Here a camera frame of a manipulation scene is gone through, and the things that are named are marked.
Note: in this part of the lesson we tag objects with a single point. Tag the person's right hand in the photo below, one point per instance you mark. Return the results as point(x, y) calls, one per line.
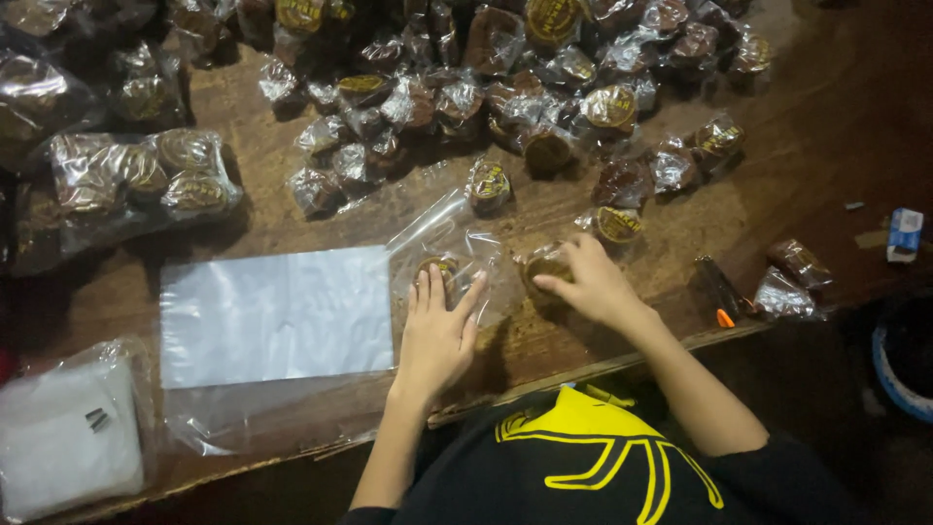
point(599, 286)

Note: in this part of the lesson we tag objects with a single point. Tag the person's left hand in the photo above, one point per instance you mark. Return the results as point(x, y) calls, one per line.
point(434, 343)

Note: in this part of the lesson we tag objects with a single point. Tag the clear plastic bag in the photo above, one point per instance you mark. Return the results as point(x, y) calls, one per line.
point(452, 230)

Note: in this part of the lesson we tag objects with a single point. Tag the dark lighter with orange tip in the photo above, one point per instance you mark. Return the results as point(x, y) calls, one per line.
point(718, 290)

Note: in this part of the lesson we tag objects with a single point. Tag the stack of flat clear bags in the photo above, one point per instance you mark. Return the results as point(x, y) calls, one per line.
point(277, 313)

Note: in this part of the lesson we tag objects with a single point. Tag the black shirt with yellow print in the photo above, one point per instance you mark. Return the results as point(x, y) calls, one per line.
point(605, 467)

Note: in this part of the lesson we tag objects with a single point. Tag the heap of wrapped cakes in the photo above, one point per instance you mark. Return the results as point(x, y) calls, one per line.
point(510, 80)

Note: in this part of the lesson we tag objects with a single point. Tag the blue and white small box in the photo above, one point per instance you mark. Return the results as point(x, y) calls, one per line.
point(904, 233)

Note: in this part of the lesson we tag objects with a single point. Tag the blue rimmed bucket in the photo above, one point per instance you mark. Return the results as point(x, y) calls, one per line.
point(904, 364)

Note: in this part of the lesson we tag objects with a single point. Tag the clear bag filled with cakes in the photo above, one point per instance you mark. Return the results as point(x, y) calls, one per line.
point(36, 102)
point(65, 14)
point(149, 87)
point(146, 179)

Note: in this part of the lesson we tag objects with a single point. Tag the white packet of plastic bags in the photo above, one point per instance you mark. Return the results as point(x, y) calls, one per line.
point(69, 434)

